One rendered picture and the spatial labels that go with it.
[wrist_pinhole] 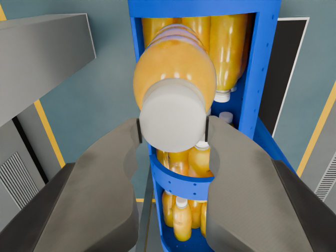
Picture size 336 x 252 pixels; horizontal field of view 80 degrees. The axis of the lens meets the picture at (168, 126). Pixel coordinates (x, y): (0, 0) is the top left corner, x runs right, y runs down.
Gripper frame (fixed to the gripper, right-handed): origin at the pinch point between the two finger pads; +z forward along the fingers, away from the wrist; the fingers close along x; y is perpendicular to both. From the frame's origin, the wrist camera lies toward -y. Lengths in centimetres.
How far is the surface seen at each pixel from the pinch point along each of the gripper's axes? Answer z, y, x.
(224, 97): 33.4, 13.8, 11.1
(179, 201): 34, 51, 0
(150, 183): 111, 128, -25
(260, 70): 26.3, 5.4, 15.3
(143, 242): 61, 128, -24
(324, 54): 145, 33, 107
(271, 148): 80, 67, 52
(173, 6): 23.4, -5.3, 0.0
